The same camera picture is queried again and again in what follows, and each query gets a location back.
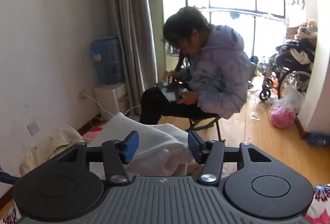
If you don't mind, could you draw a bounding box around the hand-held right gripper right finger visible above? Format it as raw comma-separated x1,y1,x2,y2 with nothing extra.
187,130,272,186

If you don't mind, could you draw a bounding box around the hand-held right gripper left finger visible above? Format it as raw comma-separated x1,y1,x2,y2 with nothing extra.
55,131,140,186

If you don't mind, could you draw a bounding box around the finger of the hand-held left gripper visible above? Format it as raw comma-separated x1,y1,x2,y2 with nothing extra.
0,171,20,185

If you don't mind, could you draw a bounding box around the cream white garment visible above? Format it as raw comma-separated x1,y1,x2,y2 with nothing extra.
91,112,196,181

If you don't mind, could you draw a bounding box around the pile of clothes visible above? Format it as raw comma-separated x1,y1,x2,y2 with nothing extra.
285,18,319,65

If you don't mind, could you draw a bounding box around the green folding stool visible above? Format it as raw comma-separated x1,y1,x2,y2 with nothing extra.
186,114,227,143

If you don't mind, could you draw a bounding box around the rumpled beige garment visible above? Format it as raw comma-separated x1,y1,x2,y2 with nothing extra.
19,125,93,178

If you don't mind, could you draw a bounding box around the white water dispenser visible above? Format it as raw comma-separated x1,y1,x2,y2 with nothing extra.
93,82,129,121

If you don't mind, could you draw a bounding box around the black tablet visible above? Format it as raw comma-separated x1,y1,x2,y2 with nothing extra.
155,81,190,103

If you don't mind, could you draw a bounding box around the blue water jug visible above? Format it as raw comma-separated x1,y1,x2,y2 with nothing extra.
90,36,124,85

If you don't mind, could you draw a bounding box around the pink plastic bag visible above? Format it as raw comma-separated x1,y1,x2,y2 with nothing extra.
269,86,306,129

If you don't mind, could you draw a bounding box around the wheelchair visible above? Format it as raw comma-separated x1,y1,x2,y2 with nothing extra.
259,44,314,102

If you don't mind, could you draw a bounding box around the blue plastic bottle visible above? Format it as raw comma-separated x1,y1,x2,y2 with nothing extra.
306,132,330,148

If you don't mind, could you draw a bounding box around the pink floral blanket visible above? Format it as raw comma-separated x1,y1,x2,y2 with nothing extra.
0,184,330,224

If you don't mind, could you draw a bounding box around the grey curtain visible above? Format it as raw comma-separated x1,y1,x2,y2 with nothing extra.
104,0,158,111

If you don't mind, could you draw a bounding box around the metal drying rack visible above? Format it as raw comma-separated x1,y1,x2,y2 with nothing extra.
198,6,288,60

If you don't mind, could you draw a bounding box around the white power cable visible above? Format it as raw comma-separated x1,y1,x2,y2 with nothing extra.
86,95,142,127

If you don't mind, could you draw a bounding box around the white wall switch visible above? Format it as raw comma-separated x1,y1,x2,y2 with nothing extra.
27,120,40,136

